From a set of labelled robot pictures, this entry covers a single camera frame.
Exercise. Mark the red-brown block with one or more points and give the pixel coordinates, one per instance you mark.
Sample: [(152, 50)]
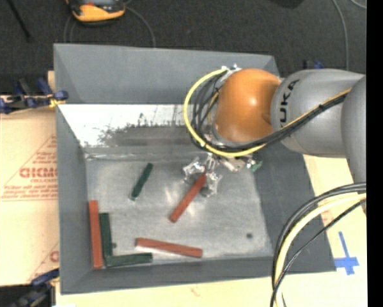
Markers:
[(188, 199), (168, 247), (95, 235)]

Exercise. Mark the brown cardboard board red print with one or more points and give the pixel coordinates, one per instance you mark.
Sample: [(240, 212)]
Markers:
[(25, 222)]

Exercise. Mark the dark green flat block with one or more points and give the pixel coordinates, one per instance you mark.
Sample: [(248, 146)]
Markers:
[(128, 259), (142, 181), (105, 235)]

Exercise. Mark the grey metal bin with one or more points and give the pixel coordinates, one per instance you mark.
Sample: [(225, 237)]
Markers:
[(121, 78)]

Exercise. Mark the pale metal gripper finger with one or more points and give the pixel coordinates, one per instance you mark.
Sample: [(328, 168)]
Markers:
[(193, 169), (214, 182)]

